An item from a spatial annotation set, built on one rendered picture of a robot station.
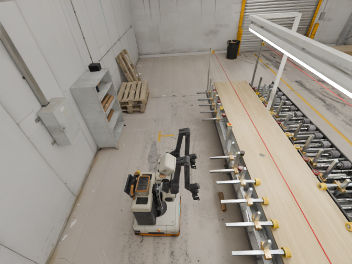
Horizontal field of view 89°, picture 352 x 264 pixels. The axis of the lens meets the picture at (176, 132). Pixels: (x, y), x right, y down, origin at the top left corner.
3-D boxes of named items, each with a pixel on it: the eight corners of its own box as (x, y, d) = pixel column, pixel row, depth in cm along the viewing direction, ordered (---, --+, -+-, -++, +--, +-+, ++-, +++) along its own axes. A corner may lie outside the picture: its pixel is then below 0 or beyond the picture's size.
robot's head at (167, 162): (157, 172, 196) (165, 165, 188) (159, 157, 212) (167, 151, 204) (167, 177, 202) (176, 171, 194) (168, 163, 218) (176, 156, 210)
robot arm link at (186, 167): (183, 155, 169) (183, 164, 160) (189, 155, 168) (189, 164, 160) (184, 182, 196) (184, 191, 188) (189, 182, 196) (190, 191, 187)
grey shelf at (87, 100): (98, 150, 411) (68, 88, 310) (109, 125, 479) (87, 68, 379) (118, 149, 409) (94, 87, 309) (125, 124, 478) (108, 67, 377)
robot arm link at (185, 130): (178, 125, 200) (178, 131, 192) (190, 127, 200) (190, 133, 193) (173, 152, 229) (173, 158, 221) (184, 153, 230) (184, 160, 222)
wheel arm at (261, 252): (232, 256, 164) (232, 255, 161) (231, 251, 167) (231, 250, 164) (287, 254, 162) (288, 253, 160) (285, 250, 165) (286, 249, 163)
